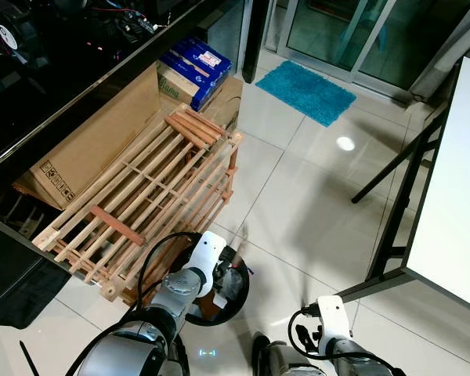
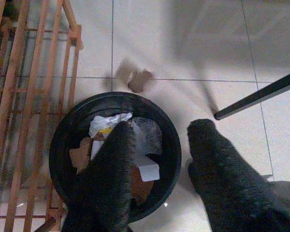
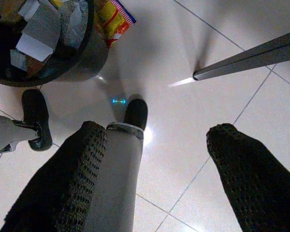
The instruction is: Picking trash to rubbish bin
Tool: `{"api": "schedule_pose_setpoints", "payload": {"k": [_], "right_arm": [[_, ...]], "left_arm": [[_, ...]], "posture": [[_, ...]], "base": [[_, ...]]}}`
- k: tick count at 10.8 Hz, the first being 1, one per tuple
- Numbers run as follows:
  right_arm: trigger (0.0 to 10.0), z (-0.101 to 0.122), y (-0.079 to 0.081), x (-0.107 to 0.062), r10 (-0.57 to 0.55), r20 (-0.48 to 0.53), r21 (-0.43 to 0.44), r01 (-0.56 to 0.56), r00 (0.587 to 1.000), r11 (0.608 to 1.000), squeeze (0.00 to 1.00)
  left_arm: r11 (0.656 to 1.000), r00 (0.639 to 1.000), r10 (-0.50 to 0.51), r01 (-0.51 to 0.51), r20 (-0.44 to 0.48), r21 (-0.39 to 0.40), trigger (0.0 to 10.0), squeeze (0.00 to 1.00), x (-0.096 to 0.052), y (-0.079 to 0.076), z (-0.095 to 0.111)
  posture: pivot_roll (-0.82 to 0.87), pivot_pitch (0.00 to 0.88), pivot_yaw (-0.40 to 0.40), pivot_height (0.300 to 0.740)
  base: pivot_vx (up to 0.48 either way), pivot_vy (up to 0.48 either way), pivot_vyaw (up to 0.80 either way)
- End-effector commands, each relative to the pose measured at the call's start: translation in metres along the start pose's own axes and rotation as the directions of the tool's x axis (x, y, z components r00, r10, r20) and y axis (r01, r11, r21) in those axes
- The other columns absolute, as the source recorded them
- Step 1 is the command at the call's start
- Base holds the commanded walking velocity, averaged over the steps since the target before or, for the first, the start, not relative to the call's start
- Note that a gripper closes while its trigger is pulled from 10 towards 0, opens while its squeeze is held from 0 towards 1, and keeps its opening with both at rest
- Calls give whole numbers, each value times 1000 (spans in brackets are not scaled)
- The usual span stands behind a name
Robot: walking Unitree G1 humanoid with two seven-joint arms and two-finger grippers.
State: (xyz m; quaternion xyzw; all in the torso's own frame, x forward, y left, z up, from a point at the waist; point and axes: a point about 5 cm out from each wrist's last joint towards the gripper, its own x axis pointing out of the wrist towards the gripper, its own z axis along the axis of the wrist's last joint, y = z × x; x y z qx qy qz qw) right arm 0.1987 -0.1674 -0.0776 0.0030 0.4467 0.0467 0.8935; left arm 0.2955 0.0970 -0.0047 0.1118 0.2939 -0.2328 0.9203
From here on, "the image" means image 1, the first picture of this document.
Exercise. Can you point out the clear plastic bin trash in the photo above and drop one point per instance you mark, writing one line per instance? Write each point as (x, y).
(231, 282)

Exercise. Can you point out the black round fan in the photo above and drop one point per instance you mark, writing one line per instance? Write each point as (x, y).
(16, 39)

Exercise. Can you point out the aluminium sliding glass door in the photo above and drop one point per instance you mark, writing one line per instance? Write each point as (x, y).
(376, 31)

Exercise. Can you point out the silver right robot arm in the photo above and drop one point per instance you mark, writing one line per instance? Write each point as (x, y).
(352, 360)

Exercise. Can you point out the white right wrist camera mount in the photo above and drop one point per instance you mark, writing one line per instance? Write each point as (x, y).
(334, 317)

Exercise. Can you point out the black glass desk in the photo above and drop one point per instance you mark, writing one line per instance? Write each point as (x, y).
(63, 55)

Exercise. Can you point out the white paper scrap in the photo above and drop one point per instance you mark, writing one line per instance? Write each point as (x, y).
(219, 300)

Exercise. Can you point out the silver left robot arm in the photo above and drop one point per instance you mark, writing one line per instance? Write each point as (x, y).
(117, 352)

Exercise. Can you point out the black metal table frame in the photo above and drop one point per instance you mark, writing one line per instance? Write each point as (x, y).
(397, 159)

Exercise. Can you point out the blue printed box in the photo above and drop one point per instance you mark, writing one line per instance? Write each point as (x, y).
(196, 66)

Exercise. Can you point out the blue shaggy floor mat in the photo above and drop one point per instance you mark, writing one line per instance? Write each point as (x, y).
(305, 90)

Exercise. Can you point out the black round rubbish bin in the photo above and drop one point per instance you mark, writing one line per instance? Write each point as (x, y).
(236, 305)

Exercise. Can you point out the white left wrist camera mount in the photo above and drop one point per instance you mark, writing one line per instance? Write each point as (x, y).
(207, 254)

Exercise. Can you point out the wooden slat rack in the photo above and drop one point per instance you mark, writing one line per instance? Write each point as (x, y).
(141, 196)

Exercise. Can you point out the small green-print cardboard box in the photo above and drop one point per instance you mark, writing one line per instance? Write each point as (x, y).
(172, 84)

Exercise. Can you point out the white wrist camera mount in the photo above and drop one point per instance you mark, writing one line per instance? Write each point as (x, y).
(334, 317)
(207, 254)

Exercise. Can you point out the large brown cardboard box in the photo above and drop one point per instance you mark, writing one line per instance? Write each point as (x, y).
(102, 141)

